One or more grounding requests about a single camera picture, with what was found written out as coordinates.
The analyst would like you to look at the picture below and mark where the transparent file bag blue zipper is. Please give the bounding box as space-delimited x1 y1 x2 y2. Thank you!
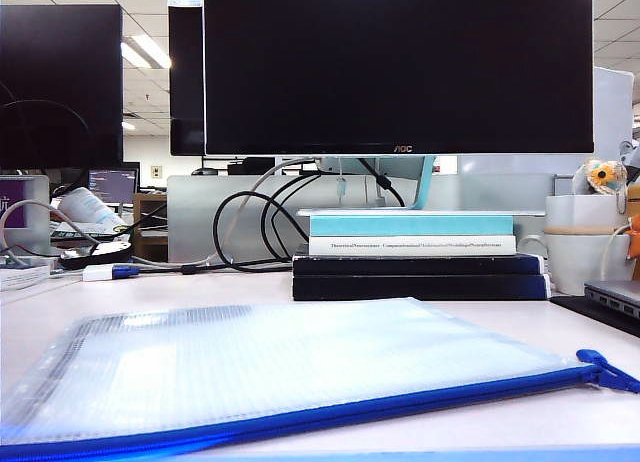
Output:
0 296 640 462

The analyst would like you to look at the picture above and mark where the teal book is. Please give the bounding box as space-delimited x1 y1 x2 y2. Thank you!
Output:
309 214 516 237

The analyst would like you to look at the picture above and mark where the white book with printed spine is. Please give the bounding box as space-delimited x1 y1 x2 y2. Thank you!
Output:
308 234 518 257

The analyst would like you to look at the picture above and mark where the thin dark navy book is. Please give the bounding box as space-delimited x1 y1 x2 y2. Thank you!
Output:
292 254 549 277

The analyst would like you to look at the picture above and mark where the white and teal monitor stand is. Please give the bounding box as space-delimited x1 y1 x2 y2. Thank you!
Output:
295 155 546 218

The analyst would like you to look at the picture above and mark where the thick dark navy book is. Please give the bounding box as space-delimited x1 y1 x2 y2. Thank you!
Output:
292 274 553 302

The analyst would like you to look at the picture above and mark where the large black AOC monitor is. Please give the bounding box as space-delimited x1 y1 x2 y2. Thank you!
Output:
202 0 596 157

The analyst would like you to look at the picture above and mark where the brown wooden cabinet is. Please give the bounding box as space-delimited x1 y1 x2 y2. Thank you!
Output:
132 192 169 261

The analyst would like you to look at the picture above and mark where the narrow black monitor white edge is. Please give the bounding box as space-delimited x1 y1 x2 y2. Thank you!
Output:
167 0 207 157

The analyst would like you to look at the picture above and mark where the laptop screen showing code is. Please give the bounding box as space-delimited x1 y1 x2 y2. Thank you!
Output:
88 167 140 206

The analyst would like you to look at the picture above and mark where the black round monitor base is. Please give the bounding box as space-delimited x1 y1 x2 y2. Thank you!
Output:
58 239 135 271

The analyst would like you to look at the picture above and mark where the white adapter with blue plug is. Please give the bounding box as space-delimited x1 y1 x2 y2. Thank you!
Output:
82 263 142 282

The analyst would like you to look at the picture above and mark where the white printed bottle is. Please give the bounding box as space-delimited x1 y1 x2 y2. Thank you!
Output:
57 186 130 231

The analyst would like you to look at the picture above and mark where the fluorescent ceiling light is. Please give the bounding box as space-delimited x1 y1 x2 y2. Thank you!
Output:
120 34 173 71

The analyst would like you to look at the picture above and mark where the large white mug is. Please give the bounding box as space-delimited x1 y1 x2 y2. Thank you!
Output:
519 231 636 297

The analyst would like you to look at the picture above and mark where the silver monitor purple screen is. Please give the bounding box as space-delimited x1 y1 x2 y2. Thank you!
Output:
0 174 52 257

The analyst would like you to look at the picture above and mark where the beige plush with orange flower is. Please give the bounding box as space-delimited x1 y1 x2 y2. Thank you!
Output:
571 156 629 216

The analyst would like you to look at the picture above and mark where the black monitor without logo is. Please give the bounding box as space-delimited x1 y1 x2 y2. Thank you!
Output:
0 4 125 169

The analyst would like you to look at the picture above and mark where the white paper stack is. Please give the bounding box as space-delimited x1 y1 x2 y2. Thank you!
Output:
0 264 52 291

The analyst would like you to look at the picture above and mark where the silver laptop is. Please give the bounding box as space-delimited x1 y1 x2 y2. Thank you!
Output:
583 279 640 319

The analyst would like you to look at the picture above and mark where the white board panel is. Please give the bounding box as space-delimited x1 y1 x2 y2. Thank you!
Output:
457 65 635 177

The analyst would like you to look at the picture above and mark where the orange and yellow toy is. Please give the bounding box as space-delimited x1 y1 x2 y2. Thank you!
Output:
624 181 640 261

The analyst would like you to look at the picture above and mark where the black cable with ferrite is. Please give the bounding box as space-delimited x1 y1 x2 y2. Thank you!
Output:
357 156 406 208

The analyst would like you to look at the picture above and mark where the grey monitor cable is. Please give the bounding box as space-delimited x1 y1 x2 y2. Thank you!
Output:
130 156 321 271

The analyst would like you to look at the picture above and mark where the looped black cable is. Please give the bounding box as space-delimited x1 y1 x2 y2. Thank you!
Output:
180 172 324 274

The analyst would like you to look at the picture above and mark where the white thin cable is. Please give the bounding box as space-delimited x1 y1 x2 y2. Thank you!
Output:
599 224 632 281

